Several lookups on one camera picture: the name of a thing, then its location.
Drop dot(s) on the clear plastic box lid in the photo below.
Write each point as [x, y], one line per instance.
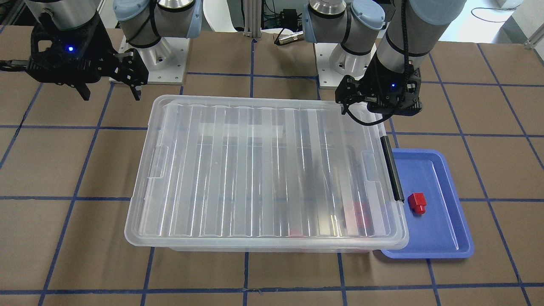
[240, 172]

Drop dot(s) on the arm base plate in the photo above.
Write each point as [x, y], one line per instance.
[333, 63]
[166, 61]

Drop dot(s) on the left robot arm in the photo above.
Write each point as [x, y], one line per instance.
[413, 31]

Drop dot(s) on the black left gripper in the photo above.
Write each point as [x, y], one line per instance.
[370, 81]

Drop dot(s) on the blue plastic tray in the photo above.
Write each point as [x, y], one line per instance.
[442, 232]

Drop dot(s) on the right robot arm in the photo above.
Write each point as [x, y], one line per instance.
[144, 22]

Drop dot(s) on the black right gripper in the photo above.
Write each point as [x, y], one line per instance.
[98, 54]

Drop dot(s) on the red block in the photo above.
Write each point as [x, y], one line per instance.
[362, 215]
[292, 233]
[417, 203]

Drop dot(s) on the aluminium frame post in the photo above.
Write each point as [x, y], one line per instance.
[252, 18]

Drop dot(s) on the clear plastic storage box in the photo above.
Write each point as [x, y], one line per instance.
[257, 249]

